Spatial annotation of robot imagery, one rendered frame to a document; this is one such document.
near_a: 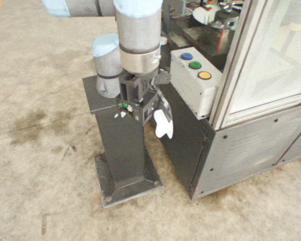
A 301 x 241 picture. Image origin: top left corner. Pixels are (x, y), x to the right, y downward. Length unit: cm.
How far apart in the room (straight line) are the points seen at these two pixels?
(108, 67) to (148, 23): 52
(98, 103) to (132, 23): 59
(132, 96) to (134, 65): 7
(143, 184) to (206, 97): 89
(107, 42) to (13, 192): 124
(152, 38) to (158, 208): 119
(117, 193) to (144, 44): 121
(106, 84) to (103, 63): 10
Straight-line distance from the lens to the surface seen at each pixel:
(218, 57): 107
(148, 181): 149
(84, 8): 46
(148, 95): 45
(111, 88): 90
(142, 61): 38
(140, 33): 36
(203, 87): 74
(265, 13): 61
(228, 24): 110
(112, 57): 83
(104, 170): 156
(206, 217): 145
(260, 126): 105
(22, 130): 207
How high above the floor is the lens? 133
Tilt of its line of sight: 47 degrees down
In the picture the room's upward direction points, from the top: straight up
